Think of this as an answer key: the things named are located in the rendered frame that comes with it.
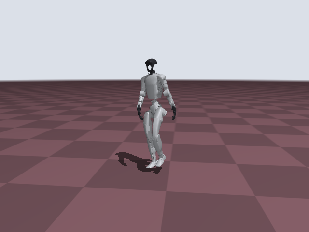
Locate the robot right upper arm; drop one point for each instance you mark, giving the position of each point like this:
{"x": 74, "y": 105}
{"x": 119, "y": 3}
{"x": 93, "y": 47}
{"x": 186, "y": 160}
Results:
{"x": 143, "y": 88}

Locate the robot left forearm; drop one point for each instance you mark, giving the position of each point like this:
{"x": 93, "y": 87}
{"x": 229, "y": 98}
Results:
{"x": 170, "y": 99}

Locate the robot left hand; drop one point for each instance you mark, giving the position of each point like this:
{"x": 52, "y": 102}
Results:
{"x": 174, "y": 111}

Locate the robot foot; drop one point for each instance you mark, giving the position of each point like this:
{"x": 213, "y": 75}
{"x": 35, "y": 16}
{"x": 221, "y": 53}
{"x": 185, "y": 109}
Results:
{"x": 152, "y": 164}
{"x": 161, "y": 161}

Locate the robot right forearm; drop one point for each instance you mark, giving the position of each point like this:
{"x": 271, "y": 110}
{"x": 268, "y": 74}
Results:
{"x": 140, "y": 102}

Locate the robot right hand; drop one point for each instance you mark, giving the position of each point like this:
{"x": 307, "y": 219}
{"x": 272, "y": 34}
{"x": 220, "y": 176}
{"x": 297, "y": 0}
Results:
{"x": 139, "y": 109}

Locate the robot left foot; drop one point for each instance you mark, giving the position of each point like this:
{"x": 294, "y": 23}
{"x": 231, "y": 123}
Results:
{"x": 161, "y": 161}

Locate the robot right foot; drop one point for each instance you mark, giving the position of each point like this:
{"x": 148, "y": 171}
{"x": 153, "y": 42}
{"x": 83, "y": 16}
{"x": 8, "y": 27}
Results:
{"x": 152, "y": 164}

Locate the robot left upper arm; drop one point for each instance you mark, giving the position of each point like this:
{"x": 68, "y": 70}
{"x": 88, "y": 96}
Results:
{"x": 162, "y": 79}

